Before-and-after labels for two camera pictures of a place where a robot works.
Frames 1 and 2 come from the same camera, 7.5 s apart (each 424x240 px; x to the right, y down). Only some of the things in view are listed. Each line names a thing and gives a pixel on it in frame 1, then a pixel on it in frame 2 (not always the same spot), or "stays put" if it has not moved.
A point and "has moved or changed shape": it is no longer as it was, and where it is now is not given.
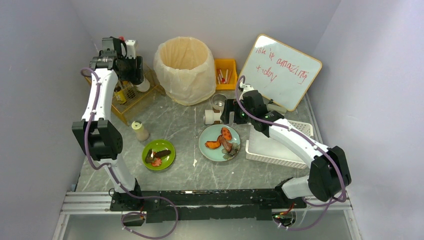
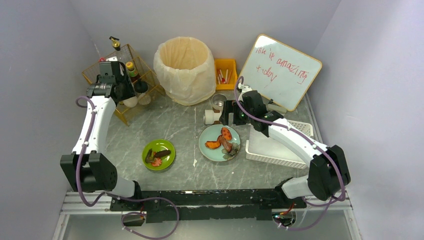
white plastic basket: (261, 148) stays put
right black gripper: (227, 112) stays put
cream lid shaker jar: (142, 134) → (131, 102)
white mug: (210, 116) stays put
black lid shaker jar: (142, 84) has moved or changed shape
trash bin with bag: (184, 68) stays put
